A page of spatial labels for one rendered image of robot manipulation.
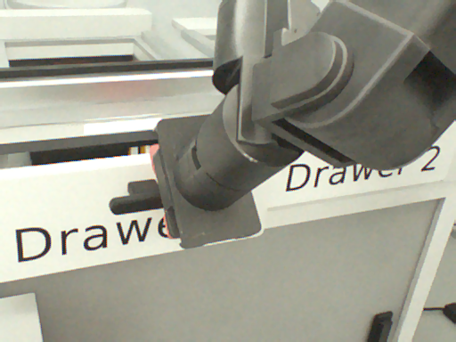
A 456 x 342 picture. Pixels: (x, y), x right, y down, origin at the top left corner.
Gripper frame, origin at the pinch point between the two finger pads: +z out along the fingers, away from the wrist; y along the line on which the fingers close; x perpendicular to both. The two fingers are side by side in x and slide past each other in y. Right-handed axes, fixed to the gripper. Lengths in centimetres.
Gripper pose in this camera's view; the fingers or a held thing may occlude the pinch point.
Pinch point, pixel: (175, 204)
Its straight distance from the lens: 47.5
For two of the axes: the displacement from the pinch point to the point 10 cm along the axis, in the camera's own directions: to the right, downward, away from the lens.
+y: -2.2, -9.2, 3.3
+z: -2.6, 3.8, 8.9
